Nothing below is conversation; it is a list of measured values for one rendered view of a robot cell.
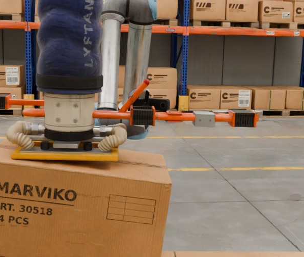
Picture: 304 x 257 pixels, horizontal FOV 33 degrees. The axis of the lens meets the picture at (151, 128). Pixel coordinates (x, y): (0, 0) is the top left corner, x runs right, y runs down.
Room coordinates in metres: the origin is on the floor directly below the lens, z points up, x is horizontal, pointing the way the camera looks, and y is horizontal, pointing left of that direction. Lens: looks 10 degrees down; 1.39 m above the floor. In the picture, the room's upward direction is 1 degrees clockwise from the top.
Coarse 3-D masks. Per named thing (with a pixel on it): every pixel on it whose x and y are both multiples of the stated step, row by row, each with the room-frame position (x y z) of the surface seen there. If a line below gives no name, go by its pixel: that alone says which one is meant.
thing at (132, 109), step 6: (132, 108) 1.70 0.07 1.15; (138, 108) 1.77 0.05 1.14; (144, 108) 1.77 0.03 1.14; (150, 108) 1.78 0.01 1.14; (132, 114) 1.69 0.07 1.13; (138, 114) 1.68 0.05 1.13; (144, 114) 1.69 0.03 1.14; (150, 114) 1.69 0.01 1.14; (132, 120) 1.69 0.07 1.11; (138, 120) 1.68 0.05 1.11; (144, 120) 1.68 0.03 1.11; (150, 120) 1.69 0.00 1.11
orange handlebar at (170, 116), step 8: (16, 104) 1.95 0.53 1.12; (24, 104) 1.95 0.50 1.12; (32, 104) 1.95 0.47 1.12; (40, 104) 1.96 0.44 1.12; (24, 112) 1.68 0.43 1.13; (32, 112) 1.68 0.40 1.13; (40, 112) 1.68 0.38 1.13; (96, 112) 1.70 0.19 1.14; (104, 112) 1.70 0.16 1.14; (112, 112) 1.74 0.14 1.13; (128, 112) 1.74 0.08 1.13; (160, 112) 1.75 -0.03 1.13; (168, 112) 1.73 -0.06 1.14; (176, 112) 1.74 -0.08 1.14; (168, 120) 1.71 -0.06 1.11; (176, 120) 1.72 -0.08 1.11; (184, 120) 1.72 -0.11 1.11; (192, 120) 1.72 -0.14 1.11; (216, 120) 1.72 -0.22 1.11; (224, 120) 1.72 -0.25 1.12
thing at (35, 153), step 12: (48, 144) 1.61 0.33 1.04; (84, 144) 1.62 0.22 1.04; (12, 156) 1.56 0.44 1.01; (24, 156) 1.56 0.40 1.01; (36, 156) 1.57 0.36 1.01; (48, 156) 1.57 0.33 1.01; (60, 156) 1.57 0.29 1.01; (72, 156) 1.57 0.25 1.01; (84, 156) 1.58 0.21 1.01; (96, 156) 1.58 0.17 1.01; (108, 156) 1.58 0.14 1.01
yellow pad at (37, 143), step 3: (36, 141) 1.76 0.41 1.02; (39, 141) 1.76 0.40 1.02; (48, 141) 1.76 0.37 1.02; (51, 141) 1.77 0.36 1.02; (36, 144) 1.75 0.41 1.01; (39, 144) 1.76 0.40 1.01; (51, 144) 1.76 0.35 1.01; (81, 144) 1.76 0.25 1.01; (93, 144) 1.77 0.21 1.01; (96, 144) 1.77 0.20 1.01; (81, 147) 1.77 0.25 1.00; (93, 147) 1.77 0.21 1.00; (96, 147) 1.77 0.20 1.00; (114, 147) 1.77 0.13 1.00; (117, 147) 1.77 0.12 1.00
